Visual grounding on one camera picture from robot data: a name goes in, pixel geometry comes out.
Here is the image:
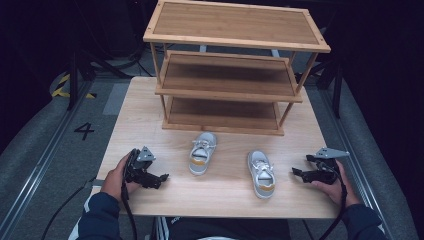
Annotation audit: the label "person's right hand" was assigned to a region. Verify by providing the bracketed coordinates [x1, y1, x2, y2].
[311, 159, 362, 209]

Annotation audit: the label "thin black floor cable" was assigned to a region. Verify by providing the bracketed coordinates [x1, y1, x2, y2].
[40, 184, 88, 240]

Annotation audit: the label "grey metal floor rail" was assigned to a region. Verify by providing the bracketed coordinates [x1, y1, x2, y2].
[318, 88, 396, 236]
[0, 79, 95, 235]

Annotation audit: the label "small grey white sneaker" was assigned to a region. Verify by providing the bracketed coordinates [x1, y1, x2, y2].
[188, 131, 218, 176]
[246, 150, 277, 200]

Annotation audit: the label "wooden three-tier shoe rack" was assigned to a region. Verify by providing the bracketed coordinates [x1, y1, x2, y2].
[143, 0, 332, 137]

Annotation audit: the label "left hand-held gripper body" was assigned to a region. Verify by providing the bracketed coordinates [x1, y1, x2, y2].
[123, 145, 162, 188]

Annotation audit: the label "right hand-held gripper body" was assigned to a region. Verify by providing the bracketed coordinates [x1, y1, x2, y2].
[306, 147, 351, 186]

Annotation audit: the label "right hand-held gripper black cable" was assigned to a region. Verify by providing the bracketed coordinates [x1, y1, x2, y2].
[317, 161, 349, 240]

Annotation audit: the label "black metal stand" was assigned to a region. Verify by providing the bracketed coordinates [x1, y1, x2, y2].
[67, 49, 98, 112]

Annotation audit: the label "left hand-held gripper black cable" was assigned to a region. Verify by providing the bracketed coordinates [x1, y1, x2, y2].
[120, 181, 139, 240]

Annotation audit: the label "yellow black hazard tape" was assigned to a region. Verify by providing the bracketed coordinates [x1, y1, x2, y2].
[51, 73, 98, 100]

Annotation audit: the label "person's legs in dark trousers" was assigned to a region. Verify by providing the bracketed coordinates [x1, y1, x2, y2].
[153, 216, 292, 240]

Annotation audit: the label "hand-held gripper black cable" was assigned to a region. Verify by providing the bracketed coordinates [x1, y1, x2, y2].
[120, 181, 139, 240]
[317, 161, 349, 240]

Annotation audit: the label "person's left hand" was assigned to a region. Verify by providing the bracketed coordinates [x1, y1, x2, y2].
[100, 153, 142, 203]

